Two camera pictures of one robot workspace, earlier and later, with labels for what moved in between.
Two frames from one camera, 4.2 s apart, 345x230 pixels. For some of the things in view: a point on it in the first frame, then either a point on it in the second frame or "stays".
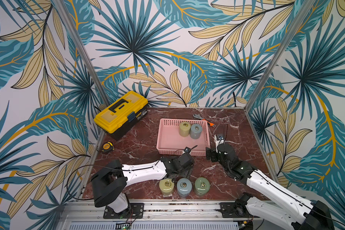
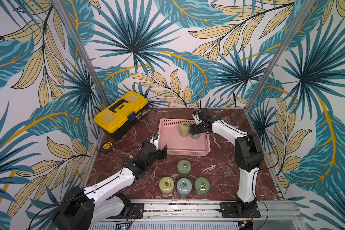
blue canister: [184, 186] stays
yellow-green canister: [184, 128] stays
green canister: [201, 186] stays
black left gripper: [187, 173] to [160, 155]
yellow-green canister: [166, 186] stays
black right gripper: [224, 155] to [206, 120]
